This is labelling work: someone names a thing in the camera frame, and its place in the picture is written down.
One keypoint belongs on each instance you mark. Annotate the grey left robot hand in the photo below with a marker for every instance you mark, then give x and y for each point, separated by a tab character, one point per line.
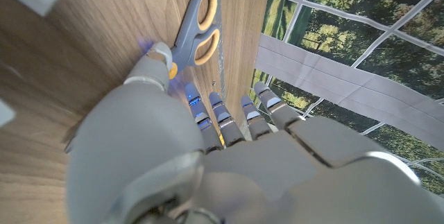
260	172

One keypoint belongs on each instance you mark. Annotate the grey and orange scissors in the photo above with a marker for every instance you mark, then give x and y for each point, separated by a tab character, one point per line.
187	33

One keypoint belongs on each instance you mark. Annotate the printed forest window backdrop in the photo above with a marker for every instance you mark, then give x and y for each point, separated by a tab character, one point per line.
347	26

